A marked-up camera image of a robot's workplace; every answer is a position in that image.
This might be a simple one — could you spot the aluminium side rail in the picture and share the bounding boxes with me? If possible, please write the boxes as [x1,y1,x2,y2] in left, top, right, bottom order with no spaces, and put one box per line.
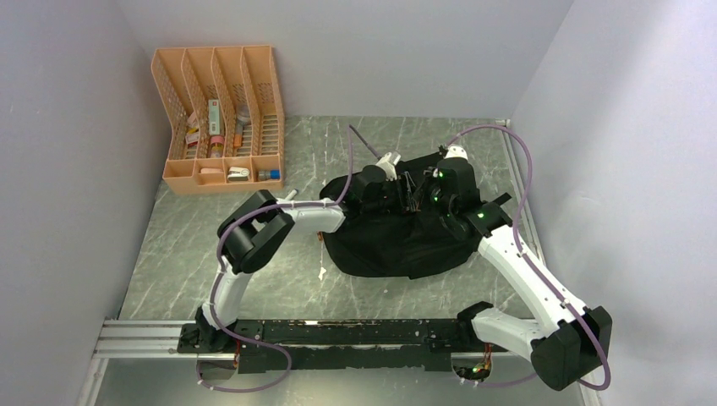
[495,119,545,270]

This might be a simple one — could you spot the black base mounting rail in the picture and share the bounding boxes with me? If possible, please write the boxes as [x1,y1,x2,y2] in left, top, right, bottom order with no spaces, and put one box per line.
[177,319,497,374]

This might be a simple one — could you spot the white stapler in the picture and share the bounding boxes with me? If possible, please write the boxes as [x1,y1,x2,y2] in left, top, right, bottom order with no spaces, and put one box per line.
[227,166,251,183]

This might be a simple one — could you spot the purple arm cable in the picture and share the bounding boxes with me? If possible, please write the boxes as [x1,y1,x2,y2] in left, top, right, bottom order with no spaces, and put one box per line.
[195,123,385,393]
[445,123,611,392]

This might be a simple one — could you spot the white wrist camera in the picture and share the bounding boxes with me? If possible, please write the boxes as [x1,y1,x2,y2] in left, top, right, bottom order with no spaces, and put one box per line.
[375,151,401,181]
[444,145,468,160]

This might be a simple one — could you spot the orange marker in organizer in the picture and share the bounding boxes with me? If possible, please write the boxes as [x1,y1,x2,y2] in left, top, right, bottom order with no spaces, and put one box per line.
[233,121,244,148]

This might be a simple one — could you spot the peach plastic desk organizer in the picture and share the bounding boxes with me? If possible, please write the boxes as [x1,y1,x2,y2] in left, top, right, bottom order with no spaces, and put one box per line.
[151,45,285,195]

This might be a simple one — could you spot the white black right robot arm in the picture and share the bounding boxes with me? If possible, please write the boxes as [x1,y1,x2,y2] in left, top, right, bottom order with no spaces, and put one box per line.
[430,157,612,391]

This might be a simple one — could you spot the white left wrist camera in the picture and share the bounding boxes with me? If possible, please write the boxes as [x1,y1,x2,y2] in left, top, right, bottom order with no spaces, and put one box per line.
[375,151,401,181]

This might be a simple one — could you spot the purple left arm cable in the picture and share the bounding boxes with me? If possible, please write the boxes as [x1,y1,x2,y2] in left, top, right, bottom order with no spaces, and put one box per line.
[195,123,385,393]

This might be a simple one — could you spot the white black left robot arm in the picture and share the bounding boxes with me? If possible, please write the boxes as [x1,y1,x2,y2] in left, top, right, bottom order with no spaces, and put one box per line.
[194,165,414,352]

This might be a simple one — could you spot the black student backpack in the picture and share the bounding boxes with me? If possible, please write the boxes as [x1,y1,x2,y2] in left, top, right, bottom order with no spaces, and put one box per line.
[323,151,476,279]

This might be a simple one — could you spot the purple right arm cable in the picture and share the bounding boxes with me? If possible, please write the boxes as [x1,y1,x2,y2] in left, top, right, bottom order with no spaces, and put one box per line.
[445,123,611,392]

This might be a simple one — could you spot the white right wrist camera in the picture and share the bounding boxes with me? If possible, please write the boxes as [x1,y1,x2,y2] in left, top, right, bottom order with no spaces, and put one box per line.
[444,145,468,160]

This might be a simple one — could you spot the tall white pink box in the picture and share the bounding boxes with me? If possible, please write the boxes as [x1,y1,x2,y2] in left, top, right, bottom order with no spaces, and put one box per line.
[207,99,222,135]

